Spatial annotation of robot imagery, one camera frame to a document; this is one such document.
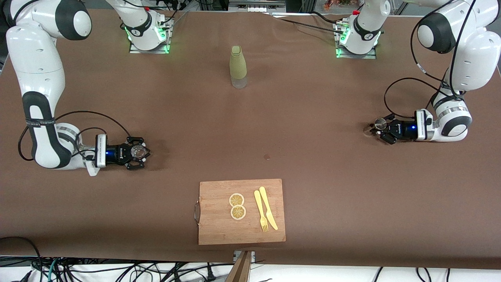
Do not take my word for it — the steel jigger measuring cup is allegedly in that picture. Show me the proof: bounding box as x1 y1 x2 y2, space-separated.
364 117 388 137

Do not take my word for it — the clear glass cup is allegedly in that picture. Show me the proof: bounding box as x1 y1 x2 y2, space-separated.
131 144 150 159

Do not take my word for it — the brown table cover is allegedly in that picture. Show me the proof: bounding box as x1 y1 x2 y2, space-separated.
0 7 501 271

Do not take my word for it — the wooden cutting board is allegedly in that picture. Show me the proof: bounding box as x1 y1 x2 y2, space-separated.
194 179 286 246

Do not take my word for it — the green sleeved glass bottle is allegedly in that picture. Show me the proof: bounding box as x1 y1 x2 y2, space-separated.
229 45 248 89

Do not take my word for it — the orange red clutter pile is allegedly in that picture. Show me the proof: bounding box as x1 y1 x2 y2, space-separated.
323 0 354 11

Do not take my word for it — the yellow plastic fork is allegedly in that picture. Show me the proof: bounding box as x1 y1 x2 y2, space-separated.
254 190 269 233

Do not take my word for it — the yellow plastic knife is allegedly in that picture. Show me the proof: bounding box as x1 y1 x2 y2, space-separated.
259 186 279 231

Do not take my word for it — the grey power strip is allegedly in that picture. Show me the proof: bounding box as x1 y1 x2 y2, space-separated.
229 0 287 13

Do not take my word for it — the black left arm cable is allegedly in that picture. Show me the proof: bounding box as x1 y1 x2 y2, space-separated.
384 0 479 119

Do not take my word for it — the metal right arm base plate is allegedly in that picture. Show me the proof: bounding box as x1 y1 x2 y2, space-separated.
128 16 171 54

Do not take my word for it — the thick black floor cable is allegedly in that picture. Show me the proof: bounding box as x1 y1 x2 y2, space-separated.
0 236 43 282

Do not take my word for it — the wooden post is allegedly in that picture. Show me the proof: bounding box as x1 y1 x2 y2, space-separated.
225 251 253 282

